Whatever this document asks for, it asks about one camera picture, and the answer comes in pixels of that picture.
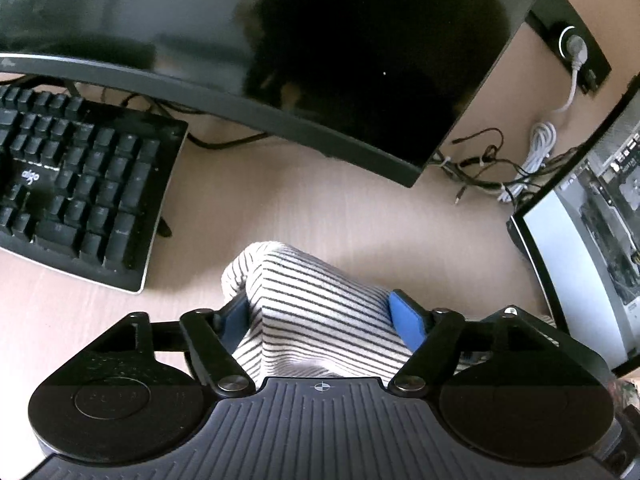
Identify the striped long-sleeve shirt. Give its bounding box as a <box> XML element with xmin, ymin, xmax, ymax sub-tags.
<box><xmin>221</xmin><ymin>241</ymin><xmax>558</xmax><ymax>379</ymax></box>

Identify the black curved monitor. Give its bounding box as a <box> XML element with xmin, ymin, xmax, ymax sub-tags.
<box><xmin>0</xmin><ymin>0</ymin><xmax>559</xmax><ymax>189</ymax></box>

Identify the black mechanical keyboard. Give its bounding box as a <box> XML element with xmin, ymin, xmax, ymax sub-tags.
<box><xmin>0</xmin><ymin>82</ymin><xmax>190</xmax><ymax>294</ymax></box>

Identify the white glass-sided computer case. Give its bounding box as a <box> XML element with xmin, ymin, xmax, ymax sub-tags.
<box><xmin>507</xmin><ymin>89</ymin><xmax>640</xmax><ymax>380</ymax></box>

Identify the black cable bundle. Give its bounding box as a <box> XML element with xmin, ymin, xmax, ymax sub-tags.
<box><xmin>434</xmin><ymin>127</ymin><xmax>587</xmax><ymax>207</ymax></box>

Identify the white power cable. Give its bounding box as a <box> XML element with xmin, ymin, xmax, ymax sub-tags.
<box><xmin>497</xmin><ymin>35</ymin><xmax>590</xmax><ymax>206</ymax></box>

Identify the black wall socket panel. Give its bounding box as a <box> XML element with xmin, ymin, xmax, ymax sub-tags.
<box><xmin>525</xmin><ymin>0</ymin><xmax>613</xmax><ymax>98</ymax></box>

